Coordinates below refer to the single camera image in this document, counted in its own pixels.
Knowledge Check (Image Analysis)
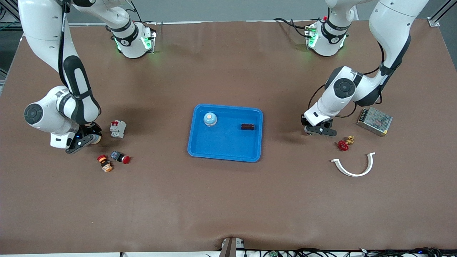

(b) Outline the white circuit breaker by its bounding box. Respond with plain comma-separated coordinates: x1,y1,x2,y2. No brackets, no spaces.
110,120,127,138

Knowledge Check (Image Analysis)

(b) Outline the orange red push button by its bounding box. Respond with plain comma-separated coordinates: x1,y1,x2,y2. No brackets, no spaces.
97,155,114,173

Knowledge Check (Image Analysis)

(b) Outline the red emergency stop button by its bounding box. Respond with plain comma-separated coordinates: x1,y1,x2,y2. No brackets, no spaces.
110,151,131,164

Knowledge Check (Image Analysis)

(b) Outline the metal mesh power supply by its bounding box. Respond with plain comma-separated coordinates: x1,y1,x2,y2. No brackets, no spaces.
356,107,393,137

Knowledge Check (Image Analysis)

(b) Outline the white curved plastic clamp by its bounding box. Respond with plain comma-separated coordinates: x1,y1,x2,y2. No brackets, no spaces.
331,152,376,177

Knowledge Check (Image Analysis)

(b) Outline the blue plastic tray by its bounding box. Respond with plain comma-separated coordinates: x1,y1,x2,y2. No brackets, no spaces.
187,104,264,163

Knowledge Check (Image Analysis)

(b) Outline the brown table mat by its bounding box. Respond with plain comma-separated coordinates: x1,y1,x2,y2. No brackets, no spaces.
0,20,457,255

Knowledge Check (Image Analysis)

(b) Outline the red handle brass valve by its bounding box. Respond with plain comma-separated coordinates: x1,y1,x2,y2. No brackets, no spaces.
338,135,355,151

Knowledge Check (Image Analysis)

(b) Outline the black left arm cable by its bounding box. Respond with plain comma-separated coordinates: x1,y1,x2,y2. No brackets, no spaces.
308,43,386,118

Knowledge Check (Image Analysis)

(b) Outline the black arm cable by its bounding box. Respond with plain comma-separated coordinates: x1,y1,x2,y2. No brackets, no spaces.
57,0,72,90
308,43,386,118

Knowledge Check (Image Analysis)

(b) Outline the black base cable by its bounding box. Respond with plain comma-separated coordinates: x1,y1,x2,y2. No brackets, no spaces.
273,17,312,38

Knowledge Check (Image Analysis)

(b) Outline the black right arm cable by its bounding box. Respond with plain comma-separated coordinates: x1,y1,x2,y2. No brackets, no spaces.
57,0,72,90

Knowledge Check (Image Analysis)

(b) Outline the black cable bundle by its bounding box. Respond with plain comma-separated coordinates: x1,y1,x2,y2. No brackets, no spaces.
205,247,457,257

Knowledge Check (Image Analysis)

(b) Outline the aluminium frame post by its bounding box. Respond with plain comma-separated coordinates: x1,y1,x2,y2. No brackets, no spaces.
427,0,457,27
0,0,25,36

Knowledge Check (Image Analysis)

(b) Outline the grey camera stand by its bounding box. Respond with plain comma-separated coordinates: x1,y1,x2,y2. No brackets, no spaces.
219,236,245,257

